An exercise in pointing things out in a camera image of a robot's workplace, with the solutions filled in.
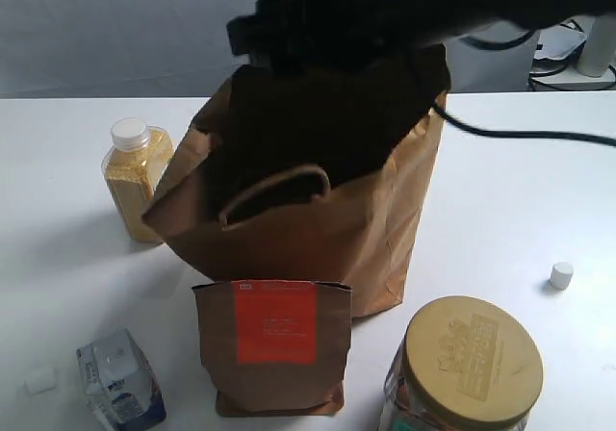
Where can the small white bottle cap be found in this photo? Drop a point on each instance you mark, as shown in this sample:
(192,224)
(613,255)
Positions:
(561,275)

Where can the yellow grain plastic bottle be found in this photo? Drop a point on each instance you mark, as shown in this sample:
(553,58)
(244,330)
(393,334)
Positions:
(132,170)

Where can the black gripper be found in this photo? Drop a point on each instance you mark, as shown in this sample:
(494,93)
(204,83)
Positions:
(286,36)

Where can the white cylinder in background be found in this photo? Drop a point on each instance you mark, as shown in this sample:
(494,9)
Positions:
(599,47)

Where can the blue white milk carton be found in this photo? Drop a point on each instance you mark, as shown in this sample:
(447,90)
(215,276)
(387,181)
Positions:
(120,387)

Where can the small white cube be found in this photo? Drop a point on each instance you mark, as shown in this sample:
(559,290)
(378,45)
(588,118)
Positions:
(41,380)

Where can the brown paper shopping bag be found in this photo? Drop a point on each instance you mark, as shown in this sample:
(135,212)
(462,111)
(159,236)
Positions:
(319,175)

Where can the jar with gold lid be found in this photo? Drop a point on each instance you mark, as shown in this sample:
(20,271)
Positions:
(463,364)

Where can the brown pouch with red label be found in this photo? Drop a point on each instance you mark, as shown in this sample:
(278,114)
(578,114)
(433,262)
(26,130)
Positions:
(275,348)

